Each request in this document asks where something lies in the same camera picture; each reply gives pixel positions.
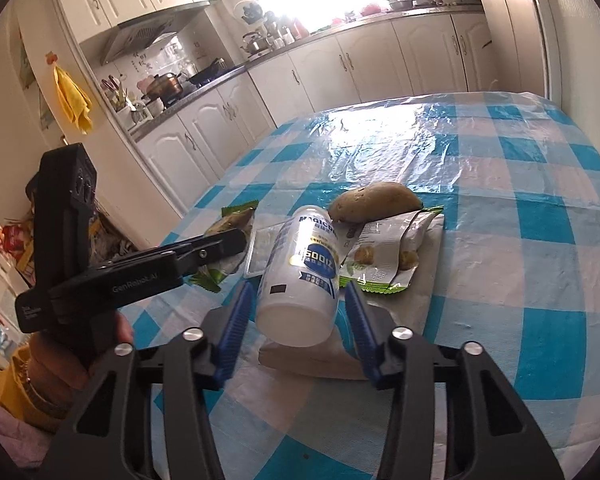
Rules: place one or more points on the red thermos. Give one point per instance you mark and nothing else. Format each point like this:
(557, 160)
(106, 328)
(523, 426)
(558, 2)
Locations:
(300, 29)

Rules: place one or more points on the white lower kitchen cabinets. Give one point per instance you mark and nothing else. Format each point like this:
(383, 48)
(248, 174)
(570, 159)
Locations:
(330, 75)

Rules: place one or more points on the white utensil holder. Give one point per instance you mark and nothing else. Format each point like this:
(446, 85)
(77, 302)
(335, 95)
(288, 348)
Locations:
(120, 102)

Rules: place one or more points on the green snack wrapper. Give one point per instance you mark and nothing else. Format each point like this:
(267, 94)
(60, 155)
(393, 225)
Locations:
(230, 220)

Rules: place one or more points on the round wall plate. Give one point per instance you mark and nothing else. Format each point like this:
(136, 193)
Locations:
(250, 12)

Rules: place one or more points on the blue checked tablecloth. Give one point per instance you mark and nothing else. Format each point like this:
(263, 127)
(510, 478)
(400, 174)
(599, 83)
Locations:
(505, 210)

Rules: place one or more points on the red basket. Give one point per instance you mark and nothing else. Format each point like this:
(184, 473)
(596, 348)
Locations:
(372, 9)

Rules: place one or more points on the person's left hand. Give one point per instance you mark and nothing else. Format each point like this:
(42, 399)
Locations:
(55, 360)

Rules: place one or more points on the steel kettle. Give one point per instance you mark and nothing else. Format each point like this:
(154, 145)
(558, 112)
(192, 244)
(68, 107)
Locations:
(252, 45)

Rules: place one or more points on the yellow hanging cloth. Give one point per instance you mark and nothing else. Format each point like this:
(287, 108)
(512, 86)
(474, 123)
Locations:
(72, 100)

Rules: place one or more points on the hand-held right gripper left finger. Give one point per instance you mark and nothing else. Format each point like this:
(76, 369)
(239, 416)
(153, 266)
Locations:
(235, 330)

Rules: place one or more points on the pink garment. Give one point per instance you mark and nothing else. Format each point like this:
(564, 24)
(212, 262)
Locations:
(2, 440)

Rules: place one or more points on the white refrigerator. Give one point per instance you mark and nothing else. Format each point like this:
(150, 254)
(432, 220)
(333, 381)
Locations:
(510, 20)

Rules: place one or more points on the green white snack packet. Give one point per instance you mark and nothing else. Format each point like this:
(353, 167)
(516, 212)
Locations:
(380, 245)

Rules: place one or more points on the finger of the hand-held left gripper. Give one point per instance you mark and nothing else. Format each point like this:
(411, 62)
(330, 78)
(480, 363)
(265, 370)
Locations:
(215, 250)

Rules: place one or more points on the person's left forearm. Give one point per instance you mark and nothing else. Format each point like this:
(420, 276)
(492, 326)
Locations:
(5, 390)

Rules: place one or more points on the brown potato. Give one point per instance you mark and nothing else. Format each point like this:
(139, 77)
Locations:
(375, 200)

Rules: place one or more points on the steel range hood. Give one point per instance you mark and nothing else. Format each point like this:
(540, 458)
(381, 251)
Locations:
(140, 35)

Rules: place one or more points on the white plastic bottle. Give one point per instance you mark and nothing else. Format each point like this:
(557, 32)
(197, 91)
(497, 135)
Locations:
(300, 285)

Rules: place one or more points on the copper cooking pot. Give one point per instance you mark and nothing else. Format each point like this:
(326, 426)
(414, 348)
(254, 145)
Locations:
(165, 87)

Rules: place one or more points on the orange wall hook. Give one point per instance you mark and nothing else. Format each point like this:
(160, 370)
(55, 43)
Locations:
(52, 56)

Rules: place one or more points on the red plastic bag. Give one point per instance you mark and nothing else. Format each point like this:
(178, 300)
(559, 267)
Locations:
(15, 242)

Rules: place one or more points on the black wok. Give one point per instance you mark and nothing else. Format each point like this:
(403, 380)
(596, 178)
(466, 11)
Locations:
(207, 75)

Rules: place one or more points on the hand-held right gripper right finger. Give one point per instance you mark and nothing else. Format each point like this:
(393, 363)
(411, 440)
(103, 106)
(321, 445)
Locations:
(362, 330)

